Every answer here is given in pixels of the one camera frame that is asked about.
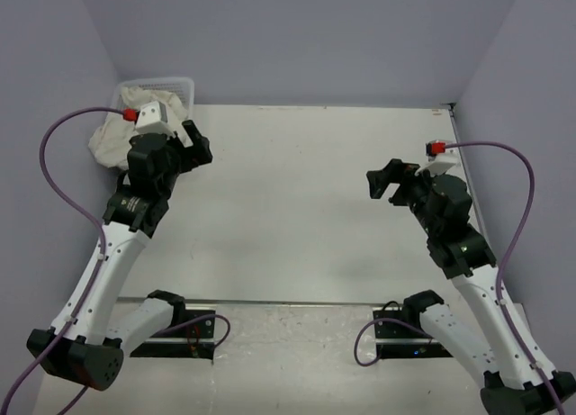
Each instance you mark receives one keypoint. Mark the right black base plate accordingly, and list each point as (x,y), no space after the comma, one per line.
(394,341)

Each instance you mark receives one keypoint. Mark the cream white t shirt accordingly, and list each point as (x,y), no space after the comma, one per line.
(110,142)

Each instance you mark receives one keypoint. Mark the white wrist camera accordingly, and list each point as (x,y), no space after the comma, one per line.
(440,158)
(156,117)

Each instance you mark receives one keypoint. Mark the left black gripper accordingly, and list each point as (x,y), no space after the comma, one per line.
(201,151)

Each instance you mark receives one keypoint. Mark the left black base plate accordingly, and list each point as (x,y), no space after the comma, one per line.
(196,341)

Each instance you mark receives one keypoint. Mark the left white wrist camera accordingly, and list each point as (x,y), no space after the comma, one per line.
(156,117)

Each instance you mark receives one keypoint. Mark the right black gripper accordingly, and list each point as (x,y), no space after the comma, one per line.
(393,172)

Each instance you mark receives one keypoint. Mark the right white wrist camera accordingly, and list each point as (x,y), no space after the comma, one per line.
(440,158)

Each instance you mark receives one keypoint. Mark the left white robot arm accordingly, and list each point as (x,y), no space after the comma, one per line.
(81,345)

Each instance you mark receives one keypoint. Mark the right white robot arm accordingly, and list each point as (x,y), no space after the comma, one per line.
(513,374)

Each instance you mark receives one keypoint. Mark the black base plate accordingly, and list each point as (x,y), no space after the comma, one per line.
(394,341)
(196,341)

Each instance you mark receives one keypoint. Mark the white plastic basket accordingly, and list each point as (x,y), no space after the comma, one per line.
(183,87)

